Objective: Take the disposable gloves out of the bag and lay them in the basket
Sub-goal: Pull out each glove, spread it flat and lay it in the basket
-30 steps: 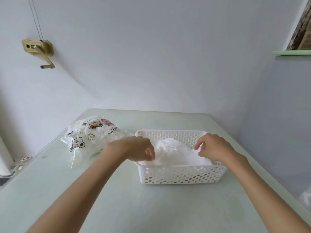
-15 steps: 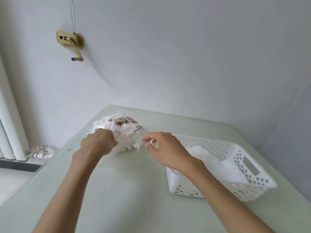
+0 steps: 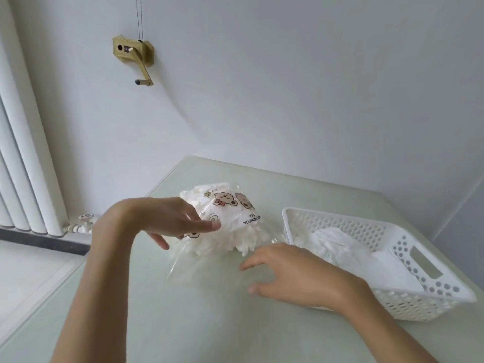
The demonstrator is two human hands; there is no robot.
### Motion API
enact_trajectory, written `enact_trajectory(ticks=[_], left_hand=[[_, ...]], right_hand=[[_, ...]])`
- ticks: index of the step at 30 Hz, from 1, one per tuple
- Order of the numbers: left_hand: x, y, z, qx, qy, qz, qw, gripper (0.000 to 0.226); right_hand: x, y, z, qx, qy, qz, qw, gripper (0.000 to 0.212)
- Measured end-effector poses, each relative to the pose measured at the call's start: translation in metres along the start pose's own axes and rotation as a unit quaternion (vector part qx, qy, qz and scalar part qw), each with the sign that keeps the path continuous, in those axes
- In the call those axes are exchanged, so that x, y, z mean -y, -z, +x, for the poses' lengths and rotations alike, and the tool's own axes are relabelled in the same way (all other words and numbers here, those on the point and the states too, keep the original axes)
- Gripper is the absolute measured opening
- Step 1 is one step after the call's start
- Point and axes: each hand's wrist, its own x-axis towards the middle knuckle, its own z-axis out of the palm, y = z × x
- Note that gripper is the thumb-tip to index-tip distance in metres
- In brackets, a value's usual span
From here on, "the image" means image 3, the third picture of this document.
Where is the person's left hand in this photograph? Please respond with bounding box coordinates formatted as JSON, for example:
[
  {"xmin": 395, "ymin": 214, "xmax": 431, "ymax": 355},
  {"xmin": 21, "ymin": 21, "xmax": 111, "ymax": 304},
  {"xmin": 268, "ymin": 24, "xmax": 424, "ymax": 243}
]
[{"xmin": 120, "ymin": 196, "xmax": 222, "ymax": 251}]

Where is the person's right hand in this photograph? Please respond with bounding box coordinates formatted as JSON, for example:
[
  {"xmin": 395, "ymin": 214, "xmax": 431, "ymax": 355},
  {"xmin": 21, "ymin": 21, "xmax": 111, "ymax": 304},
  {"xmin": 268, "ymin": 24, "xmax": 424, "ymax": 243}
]
[{"xmin": 238, "ymin": 243, "xmax": 375, "ymax": 313}]

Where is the stack of white gloves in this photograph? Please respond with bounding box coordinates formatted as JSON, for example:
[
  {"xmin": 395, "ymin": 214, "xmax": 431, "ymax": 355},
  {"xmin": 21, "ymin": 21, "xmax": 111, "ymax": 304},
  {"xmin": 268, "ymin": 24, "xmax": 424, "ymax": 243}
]
[{"xmin": 294, "ymin": 226, "xmax": 425, "ymax": 292}]

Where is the clear bear-print plastic bag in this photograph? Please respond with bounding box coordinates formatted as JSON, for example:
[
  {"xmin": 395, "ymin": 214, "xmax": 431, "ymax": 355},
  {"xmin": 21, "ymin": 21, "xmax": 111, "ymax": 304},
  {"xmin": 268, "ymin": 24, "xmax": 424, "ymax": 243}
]
[{"xmin": 166, "ymin": 181, "xmax": 290, "ymax": 288}]

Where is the white perforated plastic basket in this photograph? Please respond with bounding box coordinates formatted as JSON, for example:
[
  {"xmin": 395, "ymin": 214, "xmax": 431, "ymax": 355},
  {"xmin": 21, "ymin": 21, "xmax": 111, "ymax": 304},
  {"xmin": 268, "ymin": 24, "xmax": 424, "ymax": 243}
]
[{"xmin": 281, "ymin": 206, "xmax": 478, "ymax": 323}]

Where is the person's left forearm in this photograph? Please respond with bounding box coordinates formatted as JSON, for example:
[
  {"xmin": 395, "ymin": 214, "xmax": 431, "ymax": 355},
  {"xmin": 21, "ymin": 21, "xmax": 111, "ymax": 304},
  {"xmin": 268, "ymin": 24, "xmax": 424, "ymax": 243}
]
[{"xmin": 51, "ymin": 202, "xmax": 143, "ymax": 363}]

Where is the white radiator valve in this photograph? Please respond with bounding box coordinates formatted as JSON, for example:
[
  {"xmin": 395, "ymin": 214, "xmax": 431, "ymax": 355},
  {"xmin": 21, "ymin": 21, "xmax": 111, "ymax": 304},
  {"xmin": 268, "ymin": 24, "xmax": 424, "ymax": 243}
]
[{"xmin": 63, "ymin": 213, "xmax": 101, "ymax": 235}]

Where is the white column radiator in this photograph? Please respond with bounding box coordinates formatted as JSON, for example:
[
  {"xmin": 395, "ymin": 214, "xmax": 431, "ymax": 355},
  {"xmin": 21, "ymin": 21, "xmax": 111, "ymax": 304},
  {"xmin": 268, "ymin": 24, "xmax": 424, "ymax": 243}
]
[{"xmin": 0, "ymin": 0, "xmax": 70, "ymax": 237}]

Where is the brass wall crank winch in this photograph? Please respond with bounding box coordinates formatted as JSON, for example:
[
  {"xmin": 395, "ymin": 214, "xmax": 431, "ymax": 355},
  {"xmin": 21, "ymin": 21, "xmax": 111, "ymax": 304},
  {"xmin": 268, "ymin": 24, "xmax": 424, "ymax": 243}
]
[{"xmin": 111, "ymin": 34, "xmax": 155, "ymax": 88}]

